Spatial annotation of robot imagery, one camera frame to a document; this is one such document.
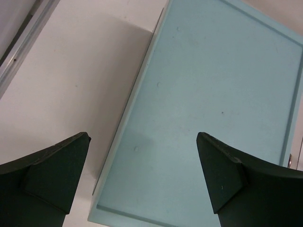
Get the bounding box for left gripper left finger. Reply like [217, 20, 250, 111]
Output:
[0, 132, 91, 227]

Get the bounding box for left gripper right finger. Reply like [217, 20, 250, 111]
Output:
[196, 132, 303, 227]

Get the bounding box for teal makeup organizer box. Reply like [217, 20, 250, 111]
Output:
[88, 0, 303, 227]

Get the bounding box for aluminium table edge rail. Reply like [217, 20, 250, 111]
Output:
[0, 0, 59, 96]

